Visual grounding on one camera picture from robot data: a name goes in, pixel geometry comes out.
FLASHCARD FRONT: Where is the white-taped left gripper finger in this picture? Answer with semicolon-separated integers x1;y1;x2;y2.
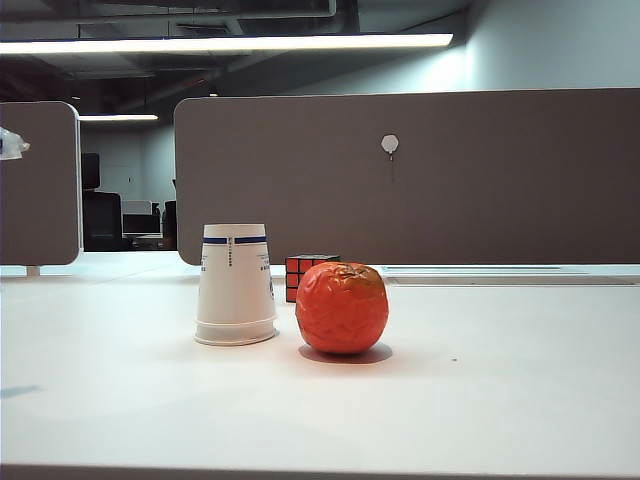
0;126;31;162

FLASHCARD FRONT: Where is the white paper cup blue stripe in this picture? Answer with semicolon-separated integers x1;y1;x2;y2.
193;313;278;348
195;222;279;325

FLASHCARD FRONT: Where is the small brown desk divider panel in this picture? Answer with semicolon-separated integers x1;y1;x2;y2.
0;100;83;268

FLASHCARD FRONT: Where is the short ceiling strip light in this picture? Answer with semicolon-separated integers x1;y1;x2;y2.
78;113;160;122

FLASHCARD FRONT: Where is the black office chair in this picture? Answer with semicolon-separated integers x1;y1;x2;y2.
82;189;125;252

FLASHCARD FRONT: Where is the dark computer monitor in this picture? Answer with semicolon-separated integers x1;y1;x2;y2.
122;213;165;237

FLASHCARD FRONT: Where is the long ceiling strip light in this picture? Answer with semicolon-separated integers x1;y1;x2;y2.
0;32;455;55

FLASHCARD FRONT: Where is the wrinkled orange fruit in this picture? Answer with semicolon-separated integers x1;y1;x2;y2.
295;260;390;356

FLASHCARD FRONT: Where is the white round adhesive hook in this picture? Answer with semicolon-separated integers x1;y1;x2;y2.
380;133;401;163

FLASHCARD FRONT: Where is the large brown desk divider panel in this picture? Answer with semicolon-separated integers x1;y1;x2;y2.
173;88;640;267

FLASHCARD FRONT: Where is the Rubik's cube black frame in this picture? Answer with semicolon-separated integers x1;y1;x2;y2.
285;254;342;304

